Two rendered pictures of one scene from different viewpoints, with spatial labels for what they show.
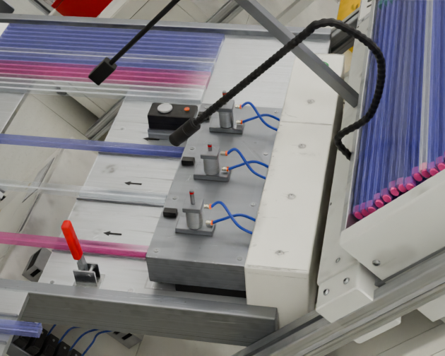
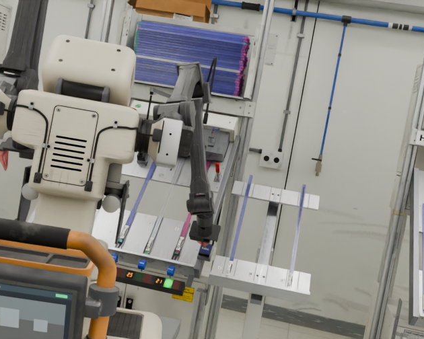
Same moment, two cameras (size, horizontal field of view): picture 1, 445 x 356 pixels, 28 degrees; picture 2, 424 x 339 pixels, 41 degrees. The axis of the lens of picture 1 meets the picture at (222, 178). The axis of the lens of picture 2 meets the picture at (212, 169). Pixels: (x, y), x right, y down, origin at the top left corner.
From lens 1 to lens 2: 2.12 m
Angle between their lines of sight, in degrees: 61
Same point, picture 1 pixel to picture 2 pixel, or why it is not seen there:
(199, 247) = (221, 142)
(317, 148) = not seen: hidden behind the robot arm
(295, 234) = (223, 118)
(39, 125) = not seen: outside the picture
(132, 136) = (143, 169)
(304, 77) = (144, 110)
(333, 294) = (251, 110)
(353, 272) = (248, 103)
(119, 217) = (188, 171)
